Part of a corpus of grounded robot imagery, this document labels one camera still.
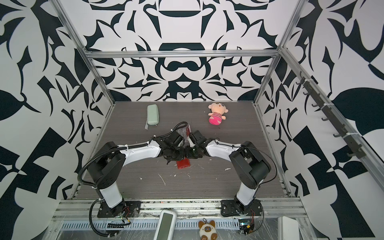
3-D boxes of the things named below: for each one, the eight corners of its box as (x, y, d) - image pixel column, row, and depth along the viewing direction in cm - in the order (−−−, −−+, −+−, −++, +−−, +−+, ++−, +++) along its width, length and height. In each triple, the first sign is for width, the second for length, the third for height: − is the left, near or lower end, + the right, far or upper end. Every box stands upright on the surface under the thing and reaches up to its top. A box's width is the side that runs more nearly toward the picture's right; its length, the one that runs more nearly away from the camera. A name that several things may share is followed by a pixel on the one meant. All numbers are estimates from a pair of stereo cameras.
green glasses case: (146, 129, 105) (145, 127, 103) (148, 107, 119) (147, 104, 116) (159, 128, 106) (158, 125, 104) (159, 106, 119) (158, 103, 117)
